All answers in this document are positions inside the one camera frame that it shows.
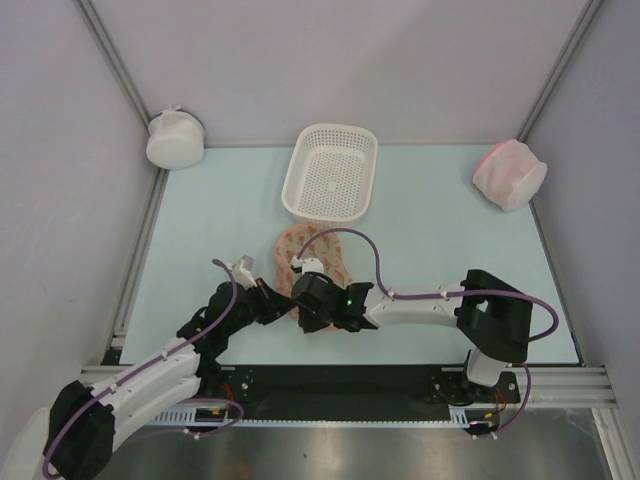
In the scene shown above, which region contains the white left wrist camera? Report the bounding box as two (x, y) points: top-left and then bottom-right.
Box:
(227, 255), (257, 289)

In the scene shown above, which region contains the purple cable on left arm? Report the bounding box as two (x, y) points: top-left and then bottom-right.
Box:
(42, 257), (246, 476)

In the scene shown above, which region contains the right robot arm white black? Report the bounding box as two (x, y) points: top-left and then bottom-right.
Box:
(291, 270), (533, 401)

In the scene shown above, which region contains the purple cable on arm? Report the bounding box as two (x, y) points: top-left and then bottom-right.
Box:
(289, 227), (560, 439)
(42, 257), (246, 476)

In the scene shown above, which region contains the white perforated plastic basket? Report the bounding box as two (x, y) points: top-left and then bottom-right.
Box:
(281, 123), (378, 227)

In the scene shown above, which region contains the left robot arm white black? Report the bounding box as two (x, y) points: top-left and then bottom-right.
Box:
(42, 280), (295, 479)

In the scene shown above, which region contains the floral mesh laundry bag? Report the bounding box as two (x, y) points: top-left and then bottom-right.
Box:
(273, 223), (353, 296)

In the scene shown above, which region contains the white slotted cable duct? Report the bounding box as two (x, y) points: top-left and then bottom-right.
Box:
(149, 402), (498, 429)

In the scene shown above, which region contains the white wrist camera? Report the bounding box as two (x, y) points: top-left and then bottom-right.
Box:
(290, 256), (325, 275)
(227, 255), (257, 289)

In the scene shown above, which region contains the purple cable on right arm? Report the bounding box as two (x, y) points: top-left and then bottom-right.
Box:
(289, 227), (560, 439)

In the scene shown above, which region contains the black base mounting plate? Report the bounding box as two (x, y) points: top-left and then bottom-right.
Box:
(198, 365), (523, 406)

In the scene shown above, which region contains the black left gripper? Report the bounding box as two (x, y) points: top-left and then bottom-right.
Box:
(224, 277), (297, 336)

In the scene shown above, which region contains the pink round mesh laundry bag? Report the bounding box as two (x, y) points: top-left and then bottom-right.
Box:
(471, 139), (547, 212)

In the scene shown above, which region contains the white round mesh laundry bag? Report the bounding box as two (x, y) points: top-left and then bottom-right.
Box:
(146, 105), (205, 170)

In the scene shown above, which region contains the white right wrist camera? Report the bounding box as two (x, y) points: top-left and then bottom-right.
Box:
(290, 256), (325, 275)

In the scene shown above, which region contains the aluminium front frame rail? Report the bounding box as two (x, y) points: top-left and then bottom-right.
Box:
(79, 365), (617, 408)

